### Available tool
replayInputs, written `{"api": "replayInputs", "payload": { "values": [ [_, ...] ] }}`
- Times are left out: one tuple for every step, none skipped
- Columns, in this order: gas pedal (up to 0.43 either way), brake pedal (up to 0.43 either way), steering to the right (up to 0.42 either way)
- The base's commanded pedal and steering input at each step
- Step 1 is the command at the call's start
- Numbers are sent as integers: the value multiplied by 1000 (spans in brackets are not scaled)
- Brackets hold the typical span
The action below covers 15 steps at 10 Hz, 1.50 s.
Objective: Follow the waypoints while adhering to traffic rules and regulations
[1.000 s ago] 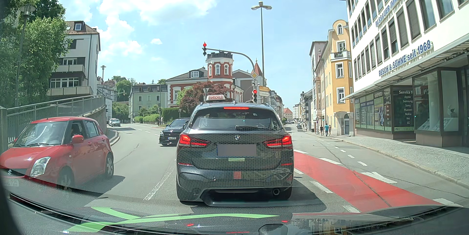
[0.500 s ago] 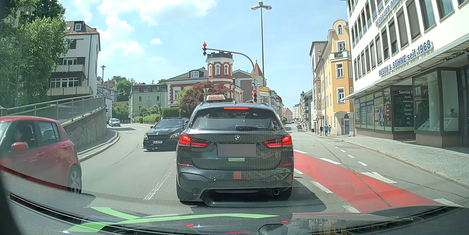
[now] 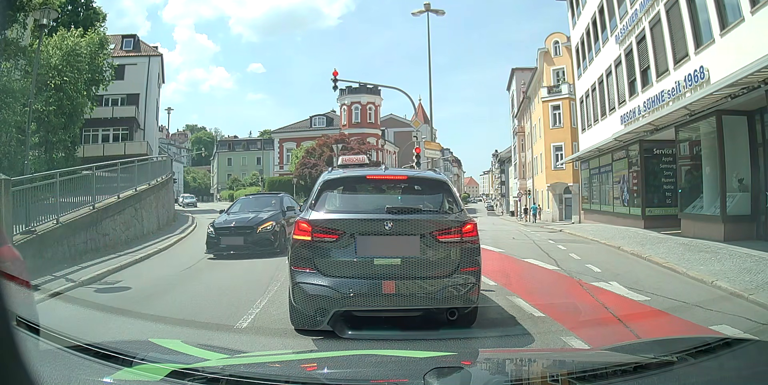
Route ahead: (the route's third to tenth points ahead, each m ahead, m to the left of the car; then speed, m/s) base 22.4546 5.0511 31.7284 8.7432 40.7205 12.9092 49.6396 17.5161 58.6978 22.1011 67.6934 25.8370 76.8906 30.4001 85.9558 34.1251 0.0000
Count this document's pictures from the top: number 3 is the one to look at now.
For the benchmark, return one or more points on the red brick tower building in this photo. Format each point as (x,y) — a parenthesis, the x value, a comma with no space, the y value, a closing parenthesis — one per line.
(354,124)

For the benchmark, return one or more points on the red-leaved tree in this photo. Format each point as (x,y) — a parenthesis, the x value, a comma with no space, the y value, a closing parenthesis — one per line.
(327,157)

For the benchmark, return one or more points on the dark grey driving school car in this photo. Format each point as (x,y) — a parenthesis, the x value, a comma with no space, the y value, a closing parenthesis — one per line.
(384,247)

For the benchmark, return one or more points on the row of buildings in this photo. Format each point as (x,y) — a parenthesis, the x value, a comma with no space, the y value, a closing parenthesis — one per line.
(504,175)

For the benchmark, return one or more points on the green hedge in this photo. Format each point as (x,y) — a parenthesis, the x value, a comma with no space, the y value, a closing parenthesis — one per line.
(258,187)

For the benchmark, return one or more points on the black car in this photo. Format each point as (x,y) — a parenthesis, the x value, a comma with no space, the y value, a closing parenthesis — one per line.
(252,226)

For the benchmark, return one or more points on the green building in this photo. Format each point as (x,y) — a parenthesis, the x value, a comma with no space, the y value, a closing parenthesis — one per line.
(240,160)

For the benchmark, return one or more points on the group of people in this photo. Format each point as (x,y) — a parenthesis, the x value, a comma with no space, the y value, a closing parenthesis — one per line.
(533,212)

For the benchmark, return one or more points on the yellow building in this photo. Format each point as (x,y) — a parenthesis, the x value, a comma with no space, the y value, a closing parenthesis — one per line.
(555,121)

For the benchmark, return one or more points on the car's own bonnet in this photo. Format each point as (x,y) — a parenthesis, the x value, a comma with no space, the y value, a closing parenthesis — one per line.
(384,367)

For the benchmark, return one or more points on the white car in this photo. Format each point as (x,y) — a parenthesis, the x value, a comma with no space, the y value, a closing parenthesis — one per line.
(188,200)

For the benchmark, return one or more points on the grey asphalt road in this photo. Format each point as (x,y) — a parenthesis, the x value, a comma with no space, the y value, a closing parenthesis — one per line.
(180,289)

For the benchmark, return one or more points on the road markings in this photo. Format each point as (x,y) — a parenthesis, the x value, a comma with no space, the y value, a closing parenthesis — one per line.
(618,289)

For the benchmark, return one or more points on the white building with balconies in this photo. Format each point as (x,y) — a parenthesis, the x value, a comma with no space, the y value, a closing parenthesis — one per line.
(129,97)

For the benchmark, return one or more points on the paved pavement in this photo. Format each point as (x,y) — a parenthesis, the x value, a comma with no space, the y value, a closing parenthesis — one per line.
(108,256)
(690,256)

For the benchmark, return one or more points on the white building with shopfront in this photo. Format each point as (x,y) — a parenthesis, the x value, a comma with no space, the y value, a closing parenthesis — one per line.
(672,73)

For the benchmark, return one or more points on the grey metal railing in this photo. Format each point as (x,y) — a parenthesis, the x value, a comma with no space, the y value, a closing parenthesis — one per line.
(78,187)

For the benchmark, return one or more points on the large green trees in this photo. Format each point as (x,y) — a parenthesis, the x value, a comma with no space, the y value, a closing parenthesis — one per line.
(54,67)

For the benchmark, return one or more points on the tall double lamp post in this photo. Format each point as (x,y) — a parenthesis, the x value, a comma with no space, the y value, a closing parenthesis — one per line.
(429,61)

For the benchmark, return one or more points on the stone wall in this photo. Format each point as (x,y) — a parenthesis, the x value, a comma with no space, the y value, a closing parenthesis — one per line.
(102,223)

